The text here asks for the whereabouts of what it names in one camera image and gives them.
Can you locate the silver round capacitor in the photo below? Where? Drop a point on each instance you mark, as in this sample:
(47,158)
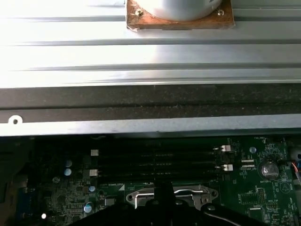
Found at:
(56,180)
(252,149)
(92,188)
(68,171)
(88,207)
(68,163)

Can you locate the grey square choke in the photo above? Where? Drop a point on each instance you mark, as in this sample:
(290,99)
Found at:
(110,202)

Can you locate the black PC case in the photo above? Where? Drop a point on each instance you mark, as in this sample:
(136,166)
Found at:
(150,101)

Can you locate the black RAM slot white clips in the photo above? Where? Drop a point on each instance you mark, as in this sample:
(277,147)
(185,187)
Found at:
(122,150)
(122,166)

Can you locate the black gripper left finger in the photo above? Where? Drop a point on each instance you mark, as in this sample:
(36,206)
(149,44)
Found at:
(159,190)

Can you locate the metal locking lever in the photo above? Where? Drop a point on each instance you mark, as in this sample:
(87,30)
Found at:
(188,190)

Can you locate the CPU socket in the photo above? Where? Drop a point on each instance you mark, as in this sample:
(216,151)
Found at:
(131,196)

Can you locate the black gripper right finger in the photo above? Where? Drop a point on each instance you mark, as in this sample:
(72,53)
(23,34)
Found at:
(168,190)

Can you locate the brown square base plate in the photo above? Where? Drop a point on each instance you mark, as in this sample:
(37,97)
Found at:
(145,22)

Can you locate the green motherboard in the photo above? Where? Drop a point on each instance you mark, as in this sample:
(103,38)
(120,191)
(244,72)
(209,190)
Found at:
(247,188)

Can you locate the silver coin battery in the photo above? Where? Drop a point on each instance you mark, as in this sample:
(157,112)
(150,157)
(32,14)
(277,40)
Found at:
(270,170)

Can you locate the metal socket cover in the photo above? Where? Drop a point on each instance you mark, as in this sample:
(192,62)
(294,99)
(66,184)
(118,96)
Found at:
(143,202)

